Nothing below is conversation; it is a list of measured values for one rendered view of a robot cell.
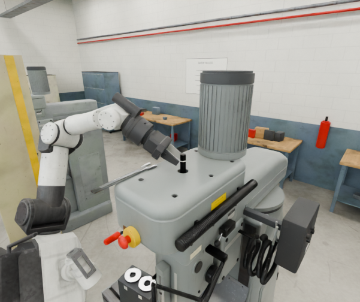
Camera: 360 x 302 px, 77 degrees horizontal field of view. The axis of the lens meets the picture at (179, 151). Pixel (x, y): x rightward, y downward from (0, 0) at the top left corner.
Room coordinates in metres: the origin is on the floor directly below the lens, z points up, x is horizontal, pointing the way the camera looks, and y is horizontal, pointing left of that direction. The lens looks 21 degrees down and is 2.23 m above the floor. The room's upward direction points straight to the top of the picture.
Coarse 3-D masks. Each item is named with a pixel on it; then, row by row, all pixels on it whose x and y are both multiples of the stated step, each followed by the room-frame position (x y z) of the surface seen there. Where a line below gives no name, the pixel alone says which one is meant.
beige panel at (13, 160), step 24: (0, 72) 1.78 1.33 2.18; (24, 72) 1.90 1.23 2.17; (0, 96) 1.75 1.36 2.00; (24, 96) 1.87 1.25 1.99; (0, 120) 1.72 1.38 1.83; (24, 120) 1.84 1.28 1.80; (0, 144) 1.69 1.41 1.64; (24, 144) 1.81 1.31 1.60; (0, 168) 1.66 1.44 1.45; (24, 168) 1.77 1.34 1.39; (0, 192) 1.62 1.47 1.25; (24, 192) 1.74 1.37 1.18
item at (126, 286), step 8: (128, 272) 0.94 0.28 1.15; (136, 272) 0.94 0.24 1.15; (144, 272) 0.95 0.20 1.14; (120, 280) 0.90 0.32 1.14; (128, 280) 0.89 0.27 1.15; (136, 280) 0.89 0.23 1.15; (144, 280) 0.89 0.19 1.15; (152, 280) 0.89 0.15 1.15; (120, 288) 0.90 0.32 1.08; (128, 288) 0.86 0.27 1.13; (136, 288) 0.85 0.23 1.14; (144, 288) 0.84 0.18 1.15; (120, 296) 0.90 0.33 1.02; (128, 296) 0.87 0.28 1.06; (136, 296) 0.84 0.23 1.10; (144, 296) 0.81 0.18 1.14
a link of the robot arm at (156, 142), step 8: (144, 120) 0.73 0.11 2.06; (136, 128) 0.70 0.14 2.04; (144, 128) 0.70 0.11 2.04; (152, 128) 0.76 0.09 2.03; (136, 136) 0.69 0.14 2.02; (144, 136) 0.70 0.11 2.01; (152, 136) 0.70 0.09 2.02; (160, 136) 0.73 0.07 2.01; (144, 144) 0.69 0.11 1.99; (152, 144) 0.68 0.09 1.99; (160, 144) 0.67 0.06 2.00; (168, 144) 0.71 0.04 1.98; (152, 152) 0.68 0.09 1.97; (160, 152) 0.66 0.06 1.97
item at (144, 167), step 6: (138, 168) 0.71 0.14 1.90; (144, 168) 0.71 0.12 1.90; (150, 168) 0.71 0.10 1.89; (126, 174) 0.66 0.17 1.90; (132, 174) 0.66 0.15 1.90; (114, 180) 0.62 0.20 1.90; (120, 180) 0.62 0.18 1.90; (102, 186) 0.58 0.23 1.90; (108, 186) 0.59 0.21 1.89; (96, 192) 0.56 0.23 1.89
